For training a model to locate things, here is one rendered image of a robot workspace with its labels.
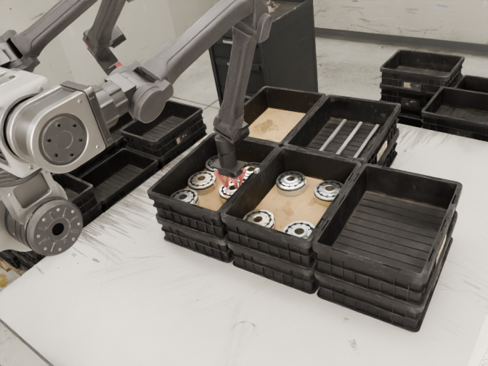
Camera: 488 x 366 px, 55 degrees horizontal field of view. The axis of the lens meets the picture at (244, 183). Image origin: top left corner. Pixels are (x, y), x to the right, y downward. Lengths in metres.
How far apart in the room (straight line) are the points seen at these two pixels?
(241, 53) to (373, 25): 3.68
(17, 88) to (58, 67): 3.56
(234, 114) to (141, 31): 3.67
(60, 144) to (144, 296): 0.81
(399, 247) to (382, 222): 0.11
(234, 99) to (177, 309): 0.66
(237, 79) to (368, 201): 0.58
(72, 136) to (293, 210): 0.85
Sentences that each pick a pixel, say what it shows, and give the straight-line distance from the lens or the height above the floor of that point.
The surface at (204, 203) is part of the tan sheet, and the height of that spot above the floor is 0.83.
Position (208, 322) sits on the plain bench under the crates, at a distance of 1.43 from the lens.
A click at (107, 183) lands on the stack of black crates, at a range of 2.72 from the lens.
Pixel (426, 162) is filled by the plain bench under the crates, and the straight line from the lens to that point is 1.95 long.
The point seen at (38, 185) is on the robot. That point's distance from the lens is 1.20.
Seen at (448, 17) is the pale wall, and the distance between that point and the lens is 4.59.
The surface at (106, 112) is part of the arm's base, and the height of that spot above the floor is 1.45.
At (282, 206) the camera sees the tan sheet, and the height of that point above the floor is 0.83.
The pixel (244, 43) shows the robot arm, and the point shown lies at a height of 1.40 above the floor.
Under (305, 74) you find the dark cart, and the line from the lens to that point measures 3.35.
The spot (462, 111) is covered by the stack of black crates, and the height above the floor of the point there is 0.49.
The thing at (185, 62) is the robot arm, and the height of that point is 1.45.
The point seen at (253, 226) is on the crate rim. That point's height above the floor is 0.93.
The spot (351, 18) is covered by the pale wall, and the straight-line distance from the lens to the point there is 4.94.
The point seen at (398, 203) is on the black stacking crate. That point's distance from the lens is 1.54.
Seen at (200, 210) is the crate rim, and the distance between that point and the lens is 1.43.
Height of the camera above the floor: 1.82
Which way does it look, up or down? 37 degrees down
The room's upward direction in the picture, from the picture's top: 11 degrees counter-clockwise
